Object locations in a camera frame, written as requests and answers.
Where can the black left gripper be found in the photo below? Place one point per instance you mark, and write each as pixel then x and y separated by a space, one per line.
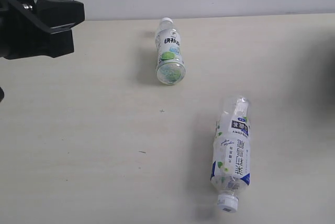
pixel 54 36

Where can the green lime label bottle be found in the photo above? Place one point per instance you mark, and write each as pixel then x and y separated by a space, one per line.
pixel 170 65

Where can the clear bottle blue white label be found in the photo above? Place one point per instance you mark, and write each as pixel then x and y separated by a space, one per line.
pixel 230 171

